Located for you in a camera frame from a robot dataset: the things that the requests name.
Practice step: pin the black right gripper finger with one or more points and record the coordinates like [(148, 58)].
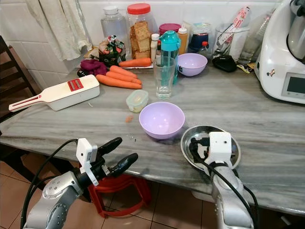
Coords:
[(194, 149)]

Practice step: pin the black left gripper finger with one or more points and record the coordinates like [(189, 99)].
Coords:
[(126, 163), (110, 144)]

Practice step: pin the stainless steel bowl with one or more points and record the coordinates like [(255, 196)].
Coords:
[(200, 131)]

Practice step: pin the large lilac plastic bowl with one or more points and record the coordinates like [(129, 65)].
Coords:
[(162, 120)]

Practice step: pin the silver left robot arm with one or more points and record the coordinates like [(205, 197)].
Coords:
[(57, 198)]

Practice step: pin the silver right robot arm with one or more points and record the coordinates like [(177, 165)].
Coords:
[(231, 205)]

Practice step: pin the red plastic stool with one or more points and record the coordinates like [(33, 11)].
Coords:
[(133, 183)]

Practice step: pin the small orange carrot scrap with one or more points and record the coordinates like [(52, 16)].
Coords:
[(128, 118)]

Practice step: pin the white plastic bin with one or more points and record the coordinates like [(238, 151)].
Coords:
[(202, 196)]

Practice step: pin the small pale lidded container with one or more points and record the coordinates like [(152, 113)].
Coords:
[(137, 101)]

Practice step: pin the orange carrot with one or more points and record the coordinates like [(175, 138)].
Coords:
[(124, 77), (136, 62), (121, 71), (116, 81)]

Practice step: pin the white slicer with red blade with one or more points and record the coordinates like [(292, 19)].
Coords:
[(66, 93)]

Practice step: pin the clear drinking glass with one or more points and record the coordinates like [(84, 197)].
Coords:
[(165, 81)]

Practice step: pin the purple cloth bundle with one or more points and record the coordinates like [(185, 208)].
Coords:
[(93, 67)]

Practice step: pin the small lilac plastic bowl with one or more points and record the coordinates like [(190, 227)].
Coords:
[(192, 65)]

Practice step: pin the white cutting board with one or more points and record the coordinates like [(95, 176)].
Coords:
[(147, 67)]

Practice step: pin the black pouch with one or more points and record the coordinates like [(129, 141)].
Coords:
[(224, 63)]

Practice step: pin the yellow and black sachet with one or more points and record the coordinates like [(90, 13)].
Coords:
[(245, 68)]

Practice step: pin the dark printed snack bag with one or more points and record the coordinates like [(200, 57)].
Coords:
[(111, 51)]

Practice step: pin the small dark bottle red cap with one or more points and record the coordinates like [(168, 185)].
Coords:
[(205, 49)]

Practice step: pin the small white bottle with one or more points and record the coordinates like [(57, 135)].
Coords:
[(154, 47)]

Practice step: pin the clear plastic tub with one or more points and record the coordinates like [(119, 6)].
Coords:
[(238, 45)]

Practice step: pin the orange sauce bottle white cap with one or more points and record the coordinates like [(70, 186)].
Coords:
[(183, 40)]

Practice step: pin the clear jar with blue contents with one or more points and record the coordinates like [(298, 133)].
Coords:
[(199, 38)]

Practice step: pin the teal water bottle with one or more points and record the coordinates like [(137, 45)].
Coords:
[(170, 43)]

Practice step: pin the white kitchen cooking machine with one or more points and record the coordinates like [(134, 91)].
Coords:
[(274, 57)]

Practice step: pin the dark wooden chair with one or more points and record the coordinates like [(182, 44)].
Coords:
[(14, 81)]

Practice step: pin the red lidded jar of rusks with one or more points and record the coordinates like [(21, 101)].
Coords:
[(139, 33)]

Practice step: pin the clear plastic bottle white cap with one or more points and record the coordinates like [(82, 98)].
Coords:
[(114, 24)]

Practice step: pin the clear glass bottle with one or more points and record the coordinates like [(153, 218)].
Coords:
[(257, 38)]

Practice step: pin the magenta lidded container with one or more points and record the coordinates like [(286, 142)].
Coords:
[(169, 26)]

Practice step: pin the hanging beige towel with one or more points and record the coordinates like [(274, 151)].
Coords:
[(59, 24)]

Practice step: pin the red and white packet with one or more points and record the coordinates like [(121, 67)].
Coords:
[(242, 16)]

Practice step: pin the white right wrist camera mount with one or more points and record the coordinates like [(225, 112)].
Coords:
[(220, 145)]

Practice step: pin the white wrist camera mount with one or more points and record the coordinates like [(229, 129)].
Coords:
[(220, 145), (86, 155)]

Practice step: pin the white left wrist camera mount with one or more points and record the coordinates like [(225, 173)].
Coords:
[(86, 155)]

